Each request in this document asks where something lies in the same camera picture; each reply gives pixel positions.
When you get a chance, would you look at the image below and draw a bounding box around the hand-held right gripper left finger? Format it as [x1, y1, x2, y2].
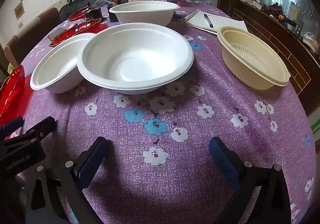
[25, 136, 110, 224]

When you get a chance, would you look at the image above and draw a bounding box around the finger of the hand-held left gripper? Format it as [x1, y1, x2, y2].
[0, 117, 25, 139]
[0, 116, 56, 151]

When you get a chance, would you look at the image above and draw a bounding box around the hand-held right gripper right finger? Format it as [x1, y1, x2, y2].
[209, 136, 293, 224]

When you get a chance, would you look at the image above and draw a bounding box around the red ribbed plate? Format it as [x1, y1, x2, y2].
[0, 65, 34, 137]

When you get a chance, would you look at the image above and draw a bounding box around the white paper bowl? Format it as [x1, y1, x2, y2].
[29, 33, 97, 94]
[77, 23, 195, 95]

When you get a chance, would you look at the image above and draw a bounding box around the beige plastic bowl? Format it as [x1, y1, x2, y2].
[217, 26, 291, 91]

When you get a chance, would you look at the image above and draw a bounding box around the white ceramic bowl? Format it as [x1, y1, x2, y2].
[109, 1, 181, 27]

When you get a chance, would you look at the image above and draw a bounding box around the purple floral tablecloth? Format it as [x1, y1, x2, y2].
[0, 5, 317, 224]

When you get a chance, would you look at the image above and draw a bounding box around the brown armchair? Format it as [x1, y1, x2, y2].
[4, 8, 59, 69]

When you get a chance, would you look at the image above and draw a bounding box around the black smartphone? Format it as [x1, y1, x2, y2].
[47, 28, 67, 41]

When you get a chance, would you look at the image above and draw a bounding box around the red gold-rimmed plate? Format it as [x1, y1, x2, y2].
[49, 18, 102, 47]
[67, 5, 93, 21]

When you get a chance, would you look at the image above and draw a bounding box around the wooden sideboard cabinet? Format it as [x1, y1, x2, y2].
[217, 0, 320, 117]

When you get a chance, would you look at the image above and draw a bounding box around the white notebook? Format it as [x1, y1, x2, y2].
[183, 10, 248, 35]

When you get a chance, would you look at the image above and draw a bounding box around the black pen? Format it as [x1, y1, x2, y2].
[203, 13, 214, 28]

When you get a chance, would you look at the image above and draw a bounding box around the beige wall panel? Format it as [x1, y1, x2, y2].
[14, 4, 24, 20]

